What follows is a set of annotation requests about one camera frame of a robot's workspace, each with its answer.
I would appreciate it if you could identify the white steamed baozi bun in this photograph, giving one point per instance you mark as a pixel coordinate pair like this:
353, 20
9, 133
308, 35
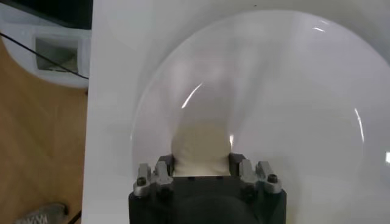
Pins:
199, 146

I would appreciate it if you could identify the grey sneaker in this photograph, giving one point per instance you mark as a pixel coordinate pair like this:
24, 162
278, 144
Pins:
42, 214

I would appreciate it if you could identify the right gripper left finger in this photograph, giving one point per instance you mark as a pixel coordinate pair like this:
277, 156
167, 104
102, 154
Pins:
155, 179

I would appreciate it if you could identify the white round plate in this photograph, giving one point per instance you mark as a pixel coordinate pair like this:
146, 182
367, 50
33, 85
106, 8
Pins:
274, 91

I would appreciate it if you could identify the white and black robot base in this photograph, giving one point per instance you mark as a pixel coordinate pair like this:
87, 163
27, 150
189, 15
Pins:
18, 61

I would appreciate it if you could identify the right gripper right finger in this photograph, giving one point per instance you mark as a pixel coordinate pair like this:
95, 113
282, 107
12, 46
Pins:
259, 176

